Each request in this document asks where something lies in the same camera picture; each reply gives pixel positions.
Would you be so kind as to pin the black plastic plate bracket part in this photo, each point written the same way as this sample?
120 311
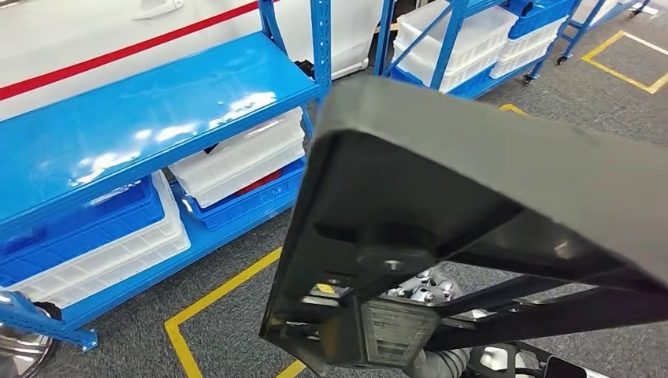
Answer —
469 156

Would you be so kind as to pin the blue plastic bin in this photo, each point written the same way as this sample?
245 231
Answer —
250 206
537 15
78 229

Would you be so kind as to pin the blue metal shelf rack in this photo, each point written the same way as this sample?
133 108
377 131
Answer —
130 125
443 47
574 31

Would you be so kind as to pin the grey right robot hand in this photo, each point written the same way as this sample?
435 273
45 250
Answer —
423 289

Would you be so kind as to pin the black bracket object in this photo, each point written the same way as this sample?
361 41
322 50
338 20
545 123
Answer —
303 68

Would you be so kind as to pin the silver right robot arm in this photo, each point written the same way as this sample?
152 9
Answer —
438 365

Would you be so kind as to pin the red item in bin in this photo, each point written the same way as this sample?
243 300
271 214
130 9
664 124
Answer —
261 182

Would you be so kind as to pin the chrome round stand base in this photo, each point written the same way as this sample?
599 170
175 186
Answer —
21 355

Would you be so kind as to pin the white car with red stripe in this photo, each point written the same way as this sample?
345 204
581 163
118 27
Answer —
78 31

